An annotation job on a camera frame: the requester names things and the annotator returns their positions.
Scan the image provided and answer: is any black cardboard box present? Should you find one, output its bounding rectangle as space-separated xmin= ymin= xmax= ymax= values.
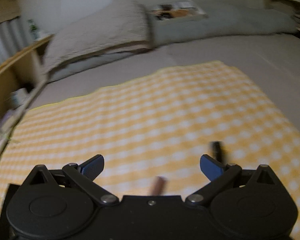
xmin=0 ymin=184 xmax=20 ymax=240

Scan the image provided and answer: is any black round puck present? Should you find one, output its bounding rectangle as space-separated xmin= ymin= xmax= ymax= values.
xmin=211 ymin=141 xmax=226 ymax=165

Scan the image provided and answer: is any yellow checkered mat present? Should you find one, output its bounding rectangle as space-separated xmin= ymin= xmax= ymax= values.
xmin=0 ymin=61 xmax=300 ymax=239

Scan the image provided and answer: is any tissue box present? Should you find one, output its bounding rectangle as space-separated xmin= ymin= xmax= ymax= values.
xmin=9 ymin=88 xmax=29 ymax=109

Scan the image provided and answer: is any wooden shelf unit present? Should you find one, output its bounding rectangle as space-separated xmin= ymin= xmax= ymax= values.
xmin=0 ymin=33 xmax=56 ymax=181

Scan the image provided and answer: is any grey duvet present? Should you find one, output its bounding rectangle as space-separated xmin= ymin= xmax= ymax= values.
xmin=46 ymin=3 xmax=296 ymax=82

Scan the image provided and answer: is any beige textured pillow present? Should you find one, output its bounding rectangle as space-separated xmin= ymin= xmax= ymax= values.
xmin=43 ymin=0 xmax=151 ymax=74

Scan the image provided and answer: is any white tray with items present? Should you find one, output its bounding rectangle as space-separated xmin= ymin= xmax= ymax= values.
xmin=148 ymin=0 xmax=208 ymax=25

